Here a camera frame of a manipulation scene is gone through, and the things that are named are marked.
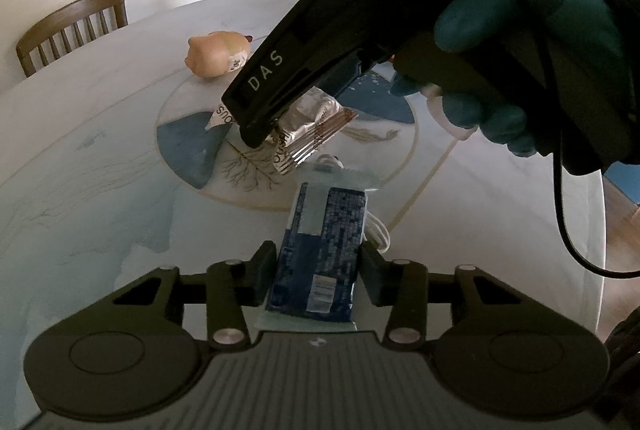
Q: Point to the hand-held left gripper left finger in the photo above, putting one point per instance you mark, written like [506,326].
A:
[264,270]

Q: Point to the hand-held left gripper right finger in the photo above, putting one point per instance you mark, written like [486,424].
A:
[371,272]

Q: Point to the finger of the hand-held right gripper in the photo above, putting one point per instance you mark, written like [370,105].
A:
[260,132]

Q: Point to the silver foil wrapper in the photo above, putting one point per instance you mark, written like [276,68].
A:
[310,124]

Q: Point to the blue tissue packet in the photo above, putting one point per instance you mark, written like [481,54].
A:
[325,240]

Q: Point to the white desktop table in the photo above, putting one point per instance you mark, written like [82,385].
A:
[100,134]

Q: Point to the person's right hand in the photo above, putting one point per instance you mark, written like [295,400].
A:
[525,9]

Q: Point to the peach pig toy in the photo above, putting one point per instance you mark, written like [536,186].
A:
[215,54]

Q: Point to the brown wooden slatted chair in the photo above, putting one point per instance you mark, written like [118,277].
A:
[70,29]

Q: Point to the person's dark clothing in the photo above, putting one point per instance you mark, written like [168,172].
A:
[625,370]

